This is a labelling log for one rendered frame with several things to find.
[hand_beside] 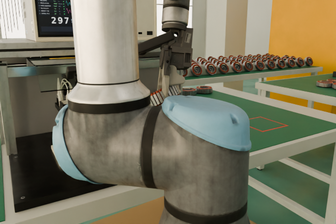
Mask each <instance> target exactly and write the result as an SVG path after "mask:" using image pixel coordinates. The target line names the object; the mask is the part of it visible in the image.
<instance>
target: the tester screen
mask: <svg viewBox="0 0 336 224"><path fill-rule="evenodd" d="M36 1H37V11H38V22H39V32H40V35H73V34H74V32H73V31H42V29H41V27H72V26H73V21H72V9H71V0H36ZM51 17H69V19H70V24H51Z"/></svg>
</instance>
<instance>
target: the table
mask: <svg viewBox="0 0 336 224"><path fill-rule="evenodd" d="M294 60H295V61H294ZM196 61H198V63H199V64H198V63H197V62H196ZM284 61H285V62H284ZM239 62H240V63H239ZM264 62H265V64H264ZM203 63H204V64H203ZM226 63H228V65H231V68H232V70H233V71H234V72H229V66H228V65H227V64H226ZM252 63H254V66H255V68H256V69H257V70H253V68H254V67H253V64H252ZM275 63H276V65H275ZM285 63H286V65H287V66H288V67H285ZM295 63H296V65H297V66H295ZM214 64H215V65H214ZM241 64H243V65H241ZM304 64H306V65H304ZM200 65H203V66H204V67H205V72H206V73H207V74H206V75H201V74H202V68H201V66H200ZM235 65H236V66H235ZM265 65H266V67H267V68H268V69H265ZM312 65H313V60H312V58H311V57H309V56H308V57H306V58H305V59H304V61H303V59H302V58H301V57H298V58H296V57H295V56H291V57H289V56H288V55H284V56H283V57H280V56H278V55H276V56H275V55H273V54H271V55H270V54H269V53H266V54H264V55H261V54H256V55H253V56H252V55H251V54H249V55H247V56H246V55H245V56H242V55H238V56H237V57H236V56H233V55H229V56H228V57H223V56H222V55H220V56H219V57H217V59H216V58H215V57H212V56H209V57H208V58H207V59H205V58H202V57H198V58H197V59H196V60H195V61H194V60H193V59H192V62H191V68H190V72H191V74H192V75H193V76H187V75H188V70H187V69H186V70H183V72H182V73H183V75H182V76H183V77H184V78H185V83H183V84H182V86H183V87H187V86H196V85H205V84H214V83H223V82H232V81H241V80H250V79H259V81H258V82H264V78H268V77H277V76H286V75H295V74H304V73H311V76H314V75H318V72H322V71H323V67H321V66H312ZM216 66H217V67H218V71H219V72H220V73H217V74H215V73H216V72H217V68H216ZM242 66H243V69H244V70H245V71H242ZM275 66H277V67H278V68H275ZM209 67H210V68H209ZM194 68H195V69H194ZM211 71H212V72H211ZM197 72H198V73H197ZM307 107H308V108H311V109H314V101H311V100H308V104H307Z"/></svg>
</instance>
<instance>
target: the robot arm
mask: <svg viewBox="0 0 336 224"><path fill-rule="evenodd" d="M70 3H71V14H72V27H73V38H74V49H75V61H76V73H77V84H76V86H75V87H74V88H73V89H72V90H71V92H70V93H69V94H68V95H67V102H68V104H67V105H65V106H64V107H63V108H62V109H61V110H60V111H59V113H58V114H57V116H56V119H55V122H56V124H57V125H56V126H54V127H53V131H52V144H53V150H54V154H55V157H56V160H57V162H58V164H59V165H60V167H61V168H62V170H63V171H64V172H65V173H66V174H67V175H69V176H71V177H72V178H74V179H77V180H83V181H88V182H90V183H93V184H113V185H123V186H132V187H141V188H151V189H160V190H164V208H163V211H162V214H161V217H160V220H159V223H158V224H251V223H250V220H249V217H248V213H247V207H248V183H249V158H250V149H251V147H252V143H251V141H250V120H249V117H248V115H247V114H246V112H245V111H244V110H243V109H241V108H240V107H238V106H236V105H234V104H232V103H229V102H225V101H222V100H218V99H213V98H208V97H201V96H192V95H187V96H184V95H172V96H168V94H169V87H170V86H175V85H181V84H184V83H185V81H186V80H185V78H184V77H183V76H181V75H179V74H178V73H177V70H178V71H180V70H187V69H189V68H191V67H192V56H193V48H192V41H193V28H189V27H187V26H188V22H189V10H190V0H163V7H162V19H161V24H162V26H161V30H162V31H163V32H165V33H164V34H161V35H159V36H156V37H154V38H151V39H149V40H146V41H144V42H138V30H137V5H136V0H70ZM175 35H177V36H175ZM157 48H160V49H161V51H160V58H159V73H158V84H157V91H158V90H160V89H161V88H162V93H163V94H164V96H165V99H164V101H163V103H162V106H154V105H151V93H150V90H149V89H148V88H147V87H146V86H145V85H144V84H143V83H141V81H140V79H139V56H143V55H145V54H146V53H147V52H150V51H152V50H155V49H157Z"/></svg>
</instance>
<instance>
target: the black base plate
mask: <svg viewBox="0 0 336 224"><path fill-rule="evenodd" d="M15 139H16V147H17V154H10V155H9V156H8V157H9V166H10V175H11V185H12V194H13V204H14V211H15V213H17V212H21V211H25V210H28V209H32V208H36V207H39V206H43V205H47V204H50V203H54V202H58V201H61V200H65V199H69V198H72V197H76V196H80V195H83V194H87V193H91V192H95V191H98V190H102V189H106V188H109V187H113V186H117V184H108V183H103V184H95V183H91V182H88V181H85V180H79V179H75V178H72V177H71V176H69V175H68V174H66V173H65V172H64V171H63V169H62V168H61V167H60V165H59V163H58V161H57V159H56V157H55V155H54V153H53V151H52V149H51V146H52V145H53V132H47V133H40V134H34V135H28V136H22V137H16V138H15Z"/></svg>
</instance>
